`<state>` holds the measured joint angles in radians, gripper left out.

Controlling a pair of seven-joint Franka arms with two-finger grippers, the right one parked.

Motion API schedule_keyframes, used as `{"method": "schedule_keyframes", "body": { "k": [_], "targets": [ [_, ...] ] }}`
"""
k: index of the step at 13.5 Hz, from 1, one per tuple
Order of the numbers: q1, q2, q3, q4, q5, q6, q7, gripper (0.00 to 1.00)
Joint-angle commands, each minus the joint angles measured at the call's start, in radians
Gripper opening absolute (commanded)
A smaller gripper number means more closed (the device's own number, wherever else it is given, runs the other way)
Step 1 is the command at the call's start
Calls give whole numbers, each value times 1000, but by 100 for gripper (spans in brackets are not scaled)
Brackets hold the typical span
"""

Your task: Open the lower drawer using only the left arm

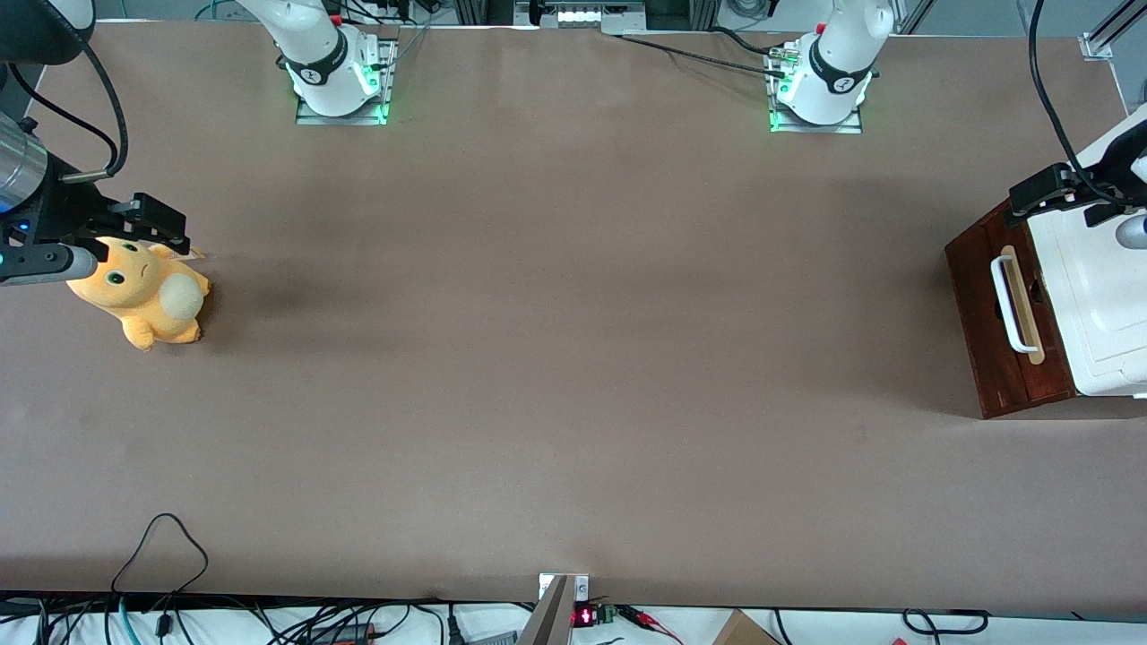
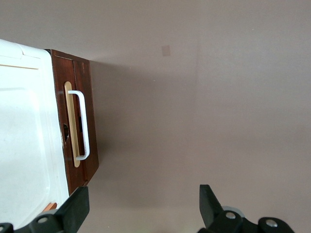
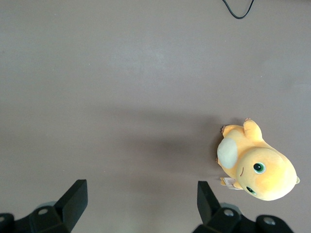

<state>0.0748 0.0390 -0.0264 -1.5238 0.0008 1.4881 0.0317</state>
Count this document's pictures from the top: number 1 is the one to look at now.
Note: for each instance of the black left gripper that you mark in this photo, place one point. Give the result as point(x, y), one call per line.
point(1045, 191)

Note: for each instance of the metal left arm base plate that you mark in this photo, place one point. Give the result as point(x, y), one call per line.
point(842, 129)

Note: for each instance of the dark wooden drawer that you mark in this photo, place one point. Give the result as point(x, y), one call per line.
point(972, 296)

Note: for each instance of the black power adapter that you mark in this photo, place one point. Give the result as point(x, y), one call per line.
point(340, 634)

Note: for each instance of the red display electronics module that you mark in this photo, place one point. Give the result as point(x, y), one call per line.
point(584, 616)

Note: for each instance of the white cabinet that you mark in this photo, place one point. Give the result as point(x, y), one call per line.
point(1102, 305)

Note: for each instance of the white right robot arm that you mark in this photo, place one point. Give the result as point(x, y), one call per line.
point(323, 54)

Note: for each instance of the aluminium frame profile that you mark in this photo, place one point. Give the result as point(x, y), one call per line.
point(1098, 45)

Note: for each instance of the brown cardboard box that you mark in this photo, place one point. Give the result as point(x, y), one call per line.
point(744, 632)

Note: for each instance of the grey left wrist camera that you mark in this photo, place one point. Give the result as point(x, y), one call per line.
point(1134, 233)

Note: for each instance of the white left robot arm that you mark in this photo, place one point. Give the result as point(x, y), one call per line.
point(838, 63)

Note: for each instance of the white power strip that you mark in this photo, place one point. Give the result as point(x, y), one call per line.
point(578, 16)

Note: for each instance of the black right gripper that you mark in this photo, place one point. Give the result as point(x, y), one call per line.
point(61, 210)

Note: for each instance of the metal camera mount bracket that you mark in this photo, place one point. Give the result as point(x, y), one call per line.
point(551, 618)

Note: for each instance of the orange plush toy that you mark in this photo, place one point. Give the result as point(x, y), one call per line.
point(143, 296)

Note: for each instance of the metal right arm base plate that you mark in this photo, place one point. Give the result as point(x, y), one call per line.
point(314, 119)

